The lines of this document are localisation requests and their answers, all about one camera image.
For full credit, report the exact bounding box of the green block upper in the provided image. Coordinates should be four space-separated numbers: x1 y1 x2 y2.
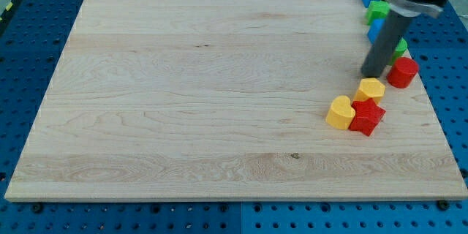
366 1 390 26

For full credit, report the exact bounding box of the wooden board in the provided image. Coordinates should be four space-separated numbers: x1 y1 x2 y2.
5 0 467 203

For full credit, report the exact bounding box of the red cylinder block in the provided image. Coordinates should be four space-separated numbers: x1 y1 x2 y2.
386 57 419 88

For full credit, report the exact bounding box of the yellow hexagon block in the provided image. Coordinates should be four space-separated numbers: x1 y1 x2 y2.
353 78 385 105

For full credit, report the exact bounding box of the blue block lower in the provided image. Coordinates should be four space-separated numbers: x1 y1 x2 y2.
367 18 385 44

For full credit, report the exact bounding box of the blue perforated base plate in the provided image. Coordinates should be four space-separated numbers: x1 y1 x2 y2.
1 0 467 233

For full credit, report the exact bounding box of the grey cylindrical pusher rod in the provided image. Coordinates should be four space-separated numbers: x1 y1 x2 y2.
361 10 413 78

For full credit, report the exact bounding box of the red star block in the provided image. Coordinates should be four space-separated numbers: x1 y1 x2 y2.
349 99 386 137

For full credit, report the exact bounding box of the green block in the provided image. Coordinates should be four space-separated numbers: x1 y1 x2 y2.
366 1 390 26
388 38 408 65

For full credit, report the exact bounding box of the green block lower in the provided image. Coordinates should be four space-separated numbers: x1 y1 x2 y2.
388 38 408 65

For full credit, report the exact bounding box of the yellow heart block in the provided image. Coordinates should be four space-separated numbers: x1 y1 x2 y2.
325 95 355 130

